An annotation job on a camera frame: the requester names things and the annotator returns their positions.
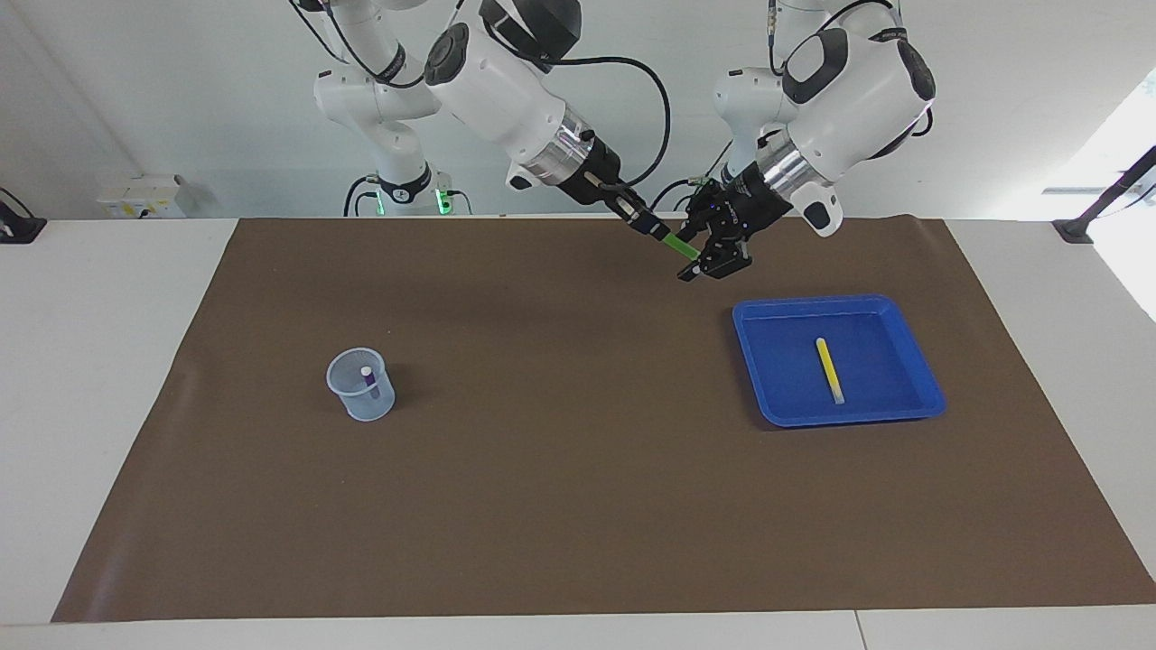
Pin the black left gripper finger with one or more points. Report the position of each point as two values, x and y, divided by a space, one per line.
690 271
727 262

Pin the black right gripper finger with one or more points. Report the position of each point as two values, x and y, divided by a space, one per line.
639 221
656 219

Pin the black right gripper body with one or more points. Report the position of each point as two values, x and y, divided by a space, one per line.
591 181

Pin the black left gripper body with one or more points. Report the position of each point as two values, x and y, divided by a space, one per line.
741 208

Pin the green highlighter pen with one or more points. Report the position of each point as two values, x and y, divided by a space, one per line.
679 245

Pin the yellow highlighter pen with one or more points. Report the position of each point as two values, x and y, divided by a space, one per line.
829 370

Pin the purple highlighter pen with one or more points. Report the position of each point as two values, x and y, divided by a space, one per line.
368 379

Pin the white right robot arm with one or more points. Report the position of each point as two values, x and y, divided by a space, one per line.
497 81

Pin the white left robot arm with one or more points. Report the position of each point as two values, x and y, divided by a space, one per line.
858 90

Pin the blue plastic tray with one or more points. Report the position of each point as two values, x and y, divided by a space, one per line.
885 361

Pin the brown table mat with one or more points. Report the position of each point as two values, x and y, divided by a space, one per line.
578 496

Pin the translucent blue plastic cup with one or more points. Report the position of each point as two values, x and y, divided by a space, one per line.
370 408

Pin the black table clamp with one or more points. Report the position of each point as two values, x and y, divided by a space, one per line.
18 230

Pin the black camera stand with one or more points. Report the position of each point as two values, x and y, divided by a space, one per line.
1075 230

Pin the white wall socket box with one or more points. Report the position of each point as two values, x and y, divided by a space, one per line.
135 199

